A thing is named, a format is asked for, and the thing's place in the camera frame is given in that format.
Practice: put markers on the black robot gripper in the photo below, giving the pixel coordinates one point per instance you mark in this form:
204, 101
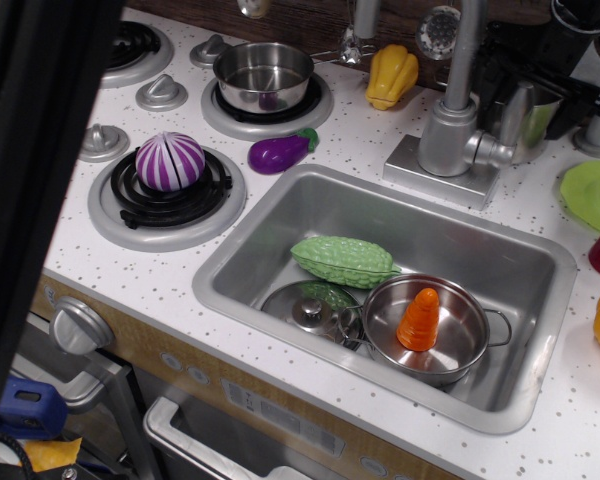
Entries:
558, 56

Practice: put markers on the silver faucet lever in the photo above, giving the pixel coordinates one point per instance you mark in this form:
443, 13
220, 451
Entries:
484, 149

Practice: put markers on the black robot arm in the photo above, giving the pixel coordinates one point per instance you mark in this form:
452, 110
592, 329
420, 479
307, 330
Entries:
585, 10

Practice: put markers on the steel cup behind faucet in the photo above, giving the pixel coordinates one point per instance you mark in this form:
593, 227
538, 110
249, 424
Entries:
532, 138

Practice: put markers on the silver toy faucet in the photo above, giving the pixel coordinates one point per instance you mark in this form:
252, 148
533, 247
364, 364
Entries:
433, 164

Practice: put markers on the green plastic plate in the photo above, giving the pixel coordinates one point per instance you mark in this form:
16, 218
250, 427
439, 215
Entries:
580, 189

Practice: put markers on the hanging steel skimmer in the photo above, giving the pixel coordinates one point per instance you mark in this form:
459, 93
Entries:
436, 32

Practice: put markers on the yellow bell pepper toy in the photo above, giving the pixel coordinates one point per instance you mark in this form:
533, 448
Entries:
394, 71

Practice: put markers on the hanging clear utensil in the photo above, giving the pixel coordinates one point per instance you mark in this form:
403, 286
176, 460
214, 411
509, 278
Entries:
352, 50

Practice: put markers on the back right stove burner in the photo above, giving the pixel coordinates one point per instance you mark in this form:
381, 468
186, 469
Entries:
311, 112

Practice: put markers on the stove burner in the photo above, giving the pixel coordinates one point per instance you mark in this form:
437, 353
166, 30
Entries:
311, 112
139, 53
134, 216

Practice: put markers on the green bitter melon toy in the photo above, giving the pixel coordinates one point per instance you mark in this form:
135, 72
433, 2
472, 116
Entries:
345, 261

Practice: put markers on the steel pot in sink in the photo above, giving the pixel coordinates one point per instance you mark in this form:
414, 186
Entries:
466, 329

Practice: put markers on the orange carrot toy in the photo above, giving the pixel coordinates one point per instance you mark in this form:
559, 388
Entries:
418, 328

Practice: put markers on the purple eggplant toy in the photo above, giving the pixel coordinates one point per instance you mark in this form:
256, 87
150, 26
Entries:
276, 155

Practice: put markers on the steel pot on burner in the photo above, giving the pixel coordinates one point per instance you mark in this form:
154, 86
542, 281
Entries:
264, 78

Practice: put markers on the steel pot lid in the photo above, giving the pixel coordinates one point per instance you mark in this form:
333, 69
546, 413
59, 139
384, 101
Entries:
320, 308

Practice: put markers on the hanging steel spoon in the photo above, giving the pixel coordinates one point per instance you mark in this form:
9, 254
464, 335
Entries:
254, 9

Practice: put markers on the silver toy sink basin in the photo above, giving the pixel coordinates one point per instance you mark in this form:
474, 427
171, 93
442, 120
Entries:
522, 283

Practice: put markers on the silver stove knob back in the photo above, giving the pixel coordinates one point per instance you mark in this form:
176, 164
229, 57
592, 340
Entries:
205, 54

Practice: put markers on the silver stove knob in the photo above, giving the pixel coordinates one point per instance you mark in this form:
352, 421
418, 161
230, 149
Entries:
103, 143
162, 94
205, 54

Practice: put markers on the silver stove knob middle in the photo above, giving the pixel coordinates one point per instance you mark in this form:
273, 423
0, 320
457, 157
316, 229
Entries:
162, 94

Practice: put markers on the purple white onion toy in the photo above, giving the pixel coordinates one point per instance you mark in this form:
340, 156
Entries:
170, 162

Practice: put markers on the back left stove burner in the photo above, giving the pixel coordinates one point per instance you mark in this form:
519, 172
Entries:
139, 53

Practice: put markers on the front right stove burner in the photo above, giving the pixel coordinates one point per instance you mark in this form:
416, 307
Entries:
134, 216

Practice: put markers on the silver stove knob lower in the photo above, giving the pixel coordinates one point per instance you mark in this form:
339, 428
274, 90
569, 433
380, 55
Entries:
103, 143

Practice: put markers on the silver oven door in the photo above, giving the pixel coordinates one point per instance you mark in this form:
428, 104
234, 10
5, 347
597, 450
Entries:
198, 441

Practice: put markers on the black foreground pole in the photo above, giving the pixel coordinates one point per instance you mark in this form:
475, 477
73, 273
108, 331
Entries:
52, 57

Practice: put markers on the silver oven dial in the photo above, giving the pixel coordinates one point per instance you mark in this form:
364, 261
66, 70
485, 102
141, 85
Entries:
77, 329

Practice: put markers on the blue clamp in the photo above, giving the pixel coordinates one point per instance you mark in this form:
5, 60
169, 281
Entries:
31, 410

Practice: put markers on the yellow cloth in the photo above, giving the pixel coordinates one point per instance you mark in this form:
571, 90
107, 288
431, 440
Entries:
50, 454

